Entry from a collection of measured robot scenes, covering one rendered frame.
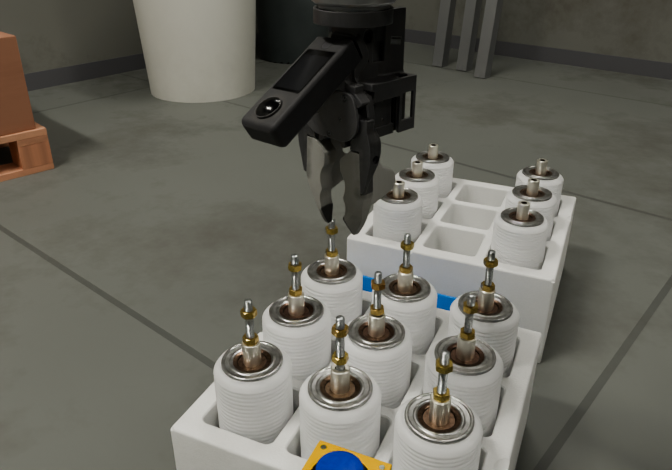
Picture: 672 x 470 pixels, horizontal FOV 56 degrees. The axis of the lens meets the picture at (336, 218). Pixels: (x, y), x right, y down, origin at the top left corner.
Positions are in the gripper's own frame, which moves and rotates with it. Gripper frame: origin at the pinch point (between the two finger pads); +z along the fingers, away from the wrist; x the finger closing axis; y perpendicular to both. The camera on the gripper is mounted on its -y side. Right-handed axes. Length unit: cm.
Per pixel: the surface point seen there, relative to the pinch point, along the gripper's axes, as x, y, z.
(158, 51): 209, 94, 25
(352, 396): -2.1, 0.6, 22.0
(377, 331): 3.6, 10.9, 21.2
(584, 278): 9, 86, 47
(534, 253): 6, 54, 27
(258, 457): 3.9, -8.7, 29.3
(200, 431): 12.0, -11.4, 29.3
